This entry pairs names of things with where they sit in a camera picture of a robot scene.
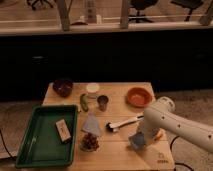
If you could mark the green cucumber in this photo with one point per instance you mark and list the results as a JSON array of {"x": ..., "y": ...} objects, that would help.
[{"x": 83, "y": 103}]

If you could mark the white round lid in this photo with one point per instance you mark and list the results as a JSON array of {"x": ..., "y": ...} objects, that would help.
[{"x": 92, "y": 89}]

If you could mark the wooden block eraser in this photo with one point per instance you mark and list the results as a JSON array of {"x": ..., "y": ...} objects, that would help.
[{"x": 63, "y": 130}]

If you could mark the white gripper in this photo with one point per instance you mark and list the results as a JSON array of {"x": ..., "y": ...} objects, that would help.
[{"x": 150, "y": 135}]

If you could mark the pine cone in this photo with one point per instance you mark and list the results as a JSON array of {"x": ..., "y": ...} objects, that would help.
[{"x": 89, "y": 143}]

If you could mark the green plastic tray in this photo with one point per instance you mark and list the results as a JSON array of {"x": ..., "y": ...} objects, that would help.
[{"x": 41, "y": 144}]

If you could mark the wooden table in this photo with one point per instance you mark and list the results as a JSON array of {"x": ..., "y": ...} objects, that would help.
[{"x": 115, "y": 152}]

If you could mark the black white brush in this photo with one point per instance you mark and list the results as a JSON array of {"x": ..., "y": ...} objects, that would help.
[{"x": 114, "y": 127}]

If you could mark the blue sponge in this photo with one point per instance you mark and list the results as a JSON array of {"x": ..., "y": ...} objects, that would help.
[{"x": 137, "y": 140}]

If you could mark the light blue folded cloth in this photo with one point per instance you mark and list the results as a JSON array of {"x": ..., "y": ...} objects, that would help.
[{"x": 91, "y": 125}]

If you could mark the orange bowl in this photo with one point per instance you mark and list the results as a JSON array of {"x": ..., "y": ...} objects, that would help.
[{"x": 138, "y": 97}]

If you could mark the dark red bowl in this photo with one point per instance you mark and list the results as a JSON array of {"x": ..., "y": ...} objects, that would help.
[{"x": 63, "y": 87}]

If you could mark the small metal cup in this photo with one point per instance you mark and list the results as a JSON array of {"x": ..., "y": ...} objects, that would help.
[{"x": 102, "y": 102}]

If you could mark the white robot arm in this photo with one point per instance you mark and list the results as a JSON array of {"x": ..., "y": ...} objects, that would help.
[{"x": 160, "y": 115}]

